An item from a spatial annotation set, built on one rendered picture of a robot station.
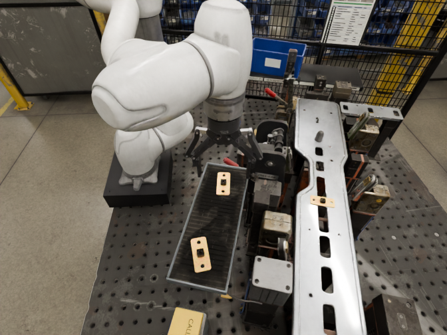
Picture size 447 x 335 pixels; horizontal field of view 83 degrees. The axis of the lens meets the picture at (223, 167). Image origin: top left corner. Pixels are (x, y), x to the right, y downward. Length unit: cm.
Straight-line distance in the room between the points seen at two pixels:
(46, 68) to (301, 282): 319
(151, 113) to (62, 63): 297
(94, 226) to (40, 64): 192
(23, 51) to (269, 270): 319
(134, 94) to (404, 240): 128
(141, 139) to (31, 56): 244
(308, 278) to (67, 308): 158
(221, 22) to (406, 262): 119
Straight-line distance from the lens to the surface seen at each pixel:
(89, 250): 215
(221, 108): 52
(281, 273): 70
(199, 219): 69
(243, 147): 63
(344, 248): 91
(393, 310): 86
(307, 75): 162
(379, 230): 139
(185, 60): 41
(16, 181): 291
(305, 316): 80
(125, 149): 114
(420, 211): 157
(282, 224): 79
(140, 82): 38
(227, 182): 76
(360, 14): 170
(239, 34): 46
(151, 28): 103
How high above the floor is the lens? 175
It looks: 48 degrees down
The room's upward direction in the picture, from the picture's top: straight up
